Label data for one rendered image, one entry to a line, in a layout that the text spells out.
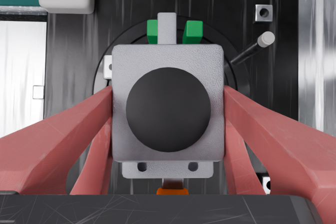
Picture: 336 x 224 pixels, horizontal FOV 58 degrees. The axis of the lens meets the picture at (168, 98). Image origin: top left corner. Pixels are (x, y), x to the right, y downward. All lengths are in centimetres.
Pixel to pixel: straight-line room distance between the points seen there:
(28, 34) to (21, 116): 9
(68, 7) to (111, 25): 4
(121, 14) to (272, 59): 15
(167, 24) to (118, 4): 15
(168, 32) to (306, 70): 19
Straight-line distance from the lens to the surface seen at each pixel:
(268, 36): 19
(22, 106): 37
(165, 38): 16
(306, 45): 33
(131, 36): 27
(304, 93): 32
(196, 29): 22
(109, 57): 26
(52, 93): 30
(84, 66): 30
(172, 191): 20
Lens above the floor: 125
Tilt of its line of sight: 88 degrees down
